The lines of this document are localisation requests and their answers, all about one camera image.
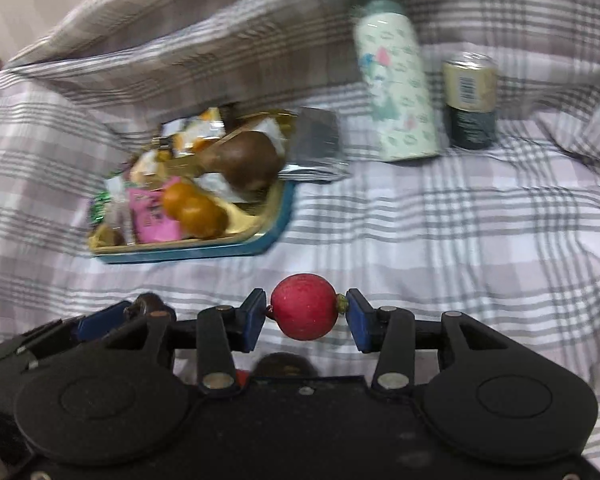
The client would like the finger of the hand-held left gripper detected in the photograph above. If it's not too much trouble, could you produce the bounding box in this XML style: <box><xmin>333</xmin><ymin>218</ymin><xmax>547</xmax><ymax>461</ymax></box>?
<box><xmin>22</xmin><ymin>301</ymin><xmax>134</xmax><ymax>357</ymax></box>

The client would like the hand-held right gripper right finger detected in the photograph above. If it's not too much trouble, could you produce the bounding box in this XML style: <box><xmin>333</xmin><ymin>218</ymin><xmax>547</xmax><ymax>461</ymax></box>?
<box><xmin>345</xmin><ymin>289</ymin><xmax>527</xmax><ymax>392</ymax></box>

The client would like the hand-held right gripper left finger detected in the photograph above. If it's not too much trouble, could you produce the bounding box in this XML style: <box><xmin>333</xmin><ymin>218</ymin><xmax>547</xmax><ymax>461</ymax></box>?
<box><xmin>100</xmin><ymin>288</ymin><xmax>268</xmax><ymax>392</ymax></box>

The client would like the dark glossy fruit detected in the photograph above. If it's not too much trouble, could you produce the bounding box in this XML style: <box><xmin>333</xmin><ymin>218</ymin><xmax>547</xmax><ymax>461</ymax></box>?
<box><xmin>131</xmin><ymin>293</ymin><xmax>164</xmax><ymax>315</ymax></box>

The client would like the deep red round fruit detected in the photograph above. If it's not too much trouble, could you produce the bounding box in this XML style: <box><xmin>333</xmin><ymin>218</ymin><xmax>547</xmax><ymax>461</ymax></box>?
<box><xmin>269</xmin><ymin>273</ymin><xmax>348</xmax><ymax>341</ymax></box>

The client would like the dark brown fruit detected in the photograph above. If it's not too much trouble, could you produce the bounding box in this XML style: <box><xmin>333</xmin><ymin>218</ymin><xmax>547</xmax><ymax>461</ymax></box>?
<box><xmin>256</xmin><ymin>352</ymin><xmax>317</xmax><ymax>379</ymax></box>

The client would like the teal and gold tin tray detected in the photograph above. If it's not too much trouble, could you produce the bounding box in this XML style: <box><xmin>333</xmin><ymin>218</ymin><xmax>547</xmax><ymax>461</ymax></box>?
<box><xmin>88</xmin><ymin>110</ymin><xmax>298</xmax><ymax>266</ymax></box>

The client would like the plaid bed sheet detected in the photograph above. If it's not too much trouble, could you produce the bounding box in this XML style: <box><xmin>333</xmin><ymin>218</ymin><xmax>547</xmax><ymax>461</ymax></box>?
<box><xmin>0</xmin><ymin>0</ymin><xmax>600</xmax><ymax>480</ymax></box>

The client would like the pile of snack packets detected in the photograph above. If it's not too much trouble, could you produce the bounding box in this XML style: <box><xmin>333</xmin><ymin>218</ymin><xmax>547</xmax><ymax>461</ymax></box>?
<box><xmin>92</xmin><ymin>105</ymin><xmax>287</xmax><ymax>247</ymax></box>

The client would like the small orange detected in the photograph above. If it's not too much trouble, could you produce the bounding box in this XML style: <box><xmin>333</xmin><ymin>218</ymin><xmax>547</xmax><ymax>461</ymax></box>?
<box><xmin>162</xmin><ymin>182</ymin><xmax>202</xmax><ymax>222</ymax></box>
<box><xmin>177</xmin><ymin>195</ymin><xmax>229</xmax><ymax>239</ymax></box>

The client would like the brown round fruit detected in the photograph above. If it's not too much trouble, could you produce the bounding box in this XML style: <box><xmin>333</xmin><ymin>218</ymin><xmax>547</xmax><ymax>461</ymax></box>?
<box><xmin>200</xmin><ymin>130</ymin><xmax>287</xmax><ymax>194</ymax></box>

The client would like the silver foil packet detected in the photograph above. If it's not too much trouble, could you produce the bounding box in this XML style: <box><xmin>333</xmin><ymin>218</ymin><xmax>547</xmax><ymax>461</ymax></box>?
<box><xmin>279</xmin><ymin>107</ymin><xmax>352</xmax><ymax>182</ymax></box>

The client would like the white floral bottle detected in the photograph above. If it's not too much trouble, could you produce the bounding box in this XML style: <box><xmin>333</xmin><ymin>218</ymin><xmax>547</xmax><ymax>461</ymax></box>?
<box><xmin>353</xmin><ymin>0</ymin><xmax>442</xmax><ymax>163</ymax></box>

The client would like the gold and dark drink can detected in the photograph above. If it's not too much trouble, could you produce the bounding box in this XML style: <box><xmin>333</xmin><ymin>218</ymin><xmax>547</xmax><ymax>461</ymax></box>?
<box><xmin>441</xmin><ymin>52</ymin><xmax>499</xmax><ymax>151</ymax></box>

